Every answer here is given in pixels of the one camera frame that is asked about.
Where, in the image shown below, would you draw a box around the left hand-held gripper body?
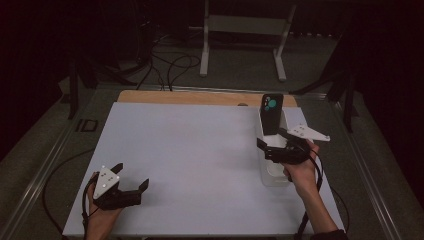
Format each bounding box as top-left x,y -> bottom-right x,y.
92,165 -> 143,211

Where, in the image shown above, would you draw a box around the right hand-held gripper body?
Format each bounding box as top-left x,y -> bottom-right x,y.
264,123 -> 331,165

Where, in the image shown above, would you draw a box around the black phone case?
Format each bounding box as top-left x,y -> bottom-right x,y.
260,93 -> 284,136

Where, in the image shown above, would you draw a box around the white rectangular box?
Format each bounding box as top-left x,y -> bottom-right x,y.
255,106 -> 301,188

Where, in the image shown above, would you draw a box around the person's left hand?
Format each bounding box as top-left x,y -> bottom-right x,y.
85,171 -> 124,235

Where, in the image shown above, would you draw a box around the person's right hand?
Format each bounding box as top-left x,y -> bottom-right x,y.
282,139 -> 321,198

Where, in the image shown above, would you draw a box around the black tripod stand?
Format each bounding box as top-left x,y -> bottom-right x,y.
289,33 -> 359,134
68,56 -> 138,121

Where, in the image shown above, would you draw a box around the white table mat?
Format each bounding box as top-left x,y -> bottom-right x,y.
62,101 -> 347,238

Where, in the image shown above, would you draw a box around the white metal stand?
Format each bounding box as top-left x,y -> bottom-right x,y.
199,0 -> 298,82

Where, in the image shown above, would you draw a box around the left hand-held gripper cable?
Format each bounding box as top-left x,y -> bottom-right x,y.
42,148 -> 101,240

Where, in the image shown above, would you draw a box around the hand-held gripper cable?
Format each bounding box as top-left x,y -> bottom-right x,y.
294,156 -> 350,240
42,148 -> 101,240

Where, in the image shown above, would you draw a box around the metal floor rail frame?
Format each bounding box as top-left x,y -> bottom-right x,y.
0,83 -> 403,240

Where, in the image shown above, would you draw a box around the right hand-held gripper cable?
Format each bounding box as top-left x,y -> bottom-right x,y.
294,156 -> 350,240

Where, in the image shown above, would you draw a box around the black floor cables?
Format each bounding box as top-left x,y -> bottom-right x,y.
136,33 -> 201,92

